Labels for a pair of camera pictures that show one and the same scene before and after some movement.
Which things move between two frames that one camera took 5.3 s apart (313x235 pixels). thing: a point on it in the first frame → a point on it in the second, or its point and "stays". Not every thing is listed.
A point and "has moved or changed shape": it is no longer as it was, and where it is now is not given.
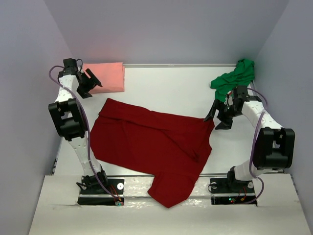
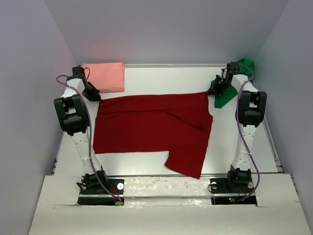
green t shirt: (243, 75) stays
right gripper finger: (216, 105) → (214, 85)
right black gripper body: (229, 110) → (223, 82)
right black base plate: (228, 191) stays
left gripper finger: (92, 76) → (89, 83)
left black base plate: (116, 186) stays
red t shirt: (172, 148) has moved or changed shape
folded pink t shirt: (111, 76) stays
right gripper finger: (227, 122) → (218, 90)
